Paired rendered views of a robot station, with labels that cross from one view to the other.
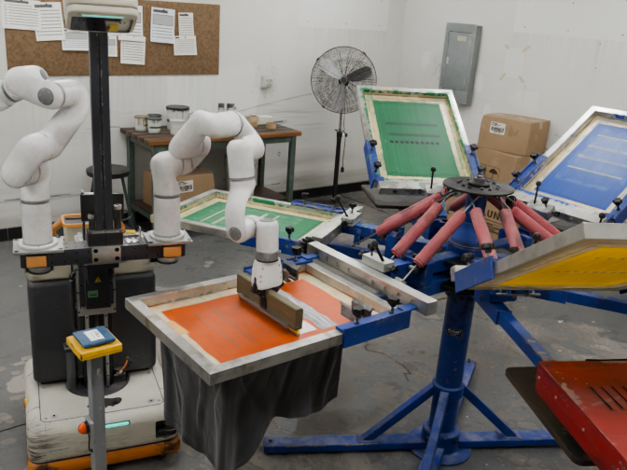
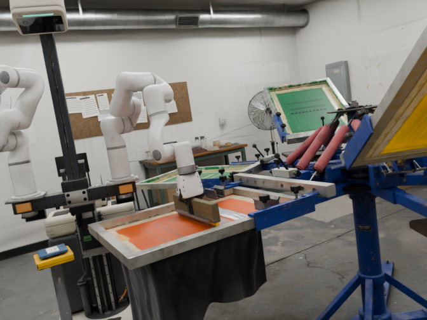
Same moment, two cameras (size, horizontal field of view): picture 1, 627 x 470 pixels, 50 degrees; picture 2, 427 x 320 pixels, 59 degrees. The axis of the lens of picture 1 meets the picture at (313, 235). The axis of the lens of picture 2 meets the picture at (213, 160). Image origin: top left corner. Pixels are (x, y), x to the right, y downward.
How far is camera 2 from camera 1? 0.85 m
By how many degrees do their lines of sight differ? 15
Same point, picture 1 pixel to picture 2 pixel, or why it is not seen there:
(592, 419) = not seen: outside the picture
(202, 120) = (121, 77)
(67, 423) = not seen: outside the picture
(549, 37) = (391, 53)
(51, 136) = (18, 110)
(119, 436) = not seen: outside the picture
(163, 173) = (108, 130)
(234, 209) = (152, 136)
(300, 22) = (236, 84)
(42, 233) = (25, 186)
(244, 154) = (154, 94)
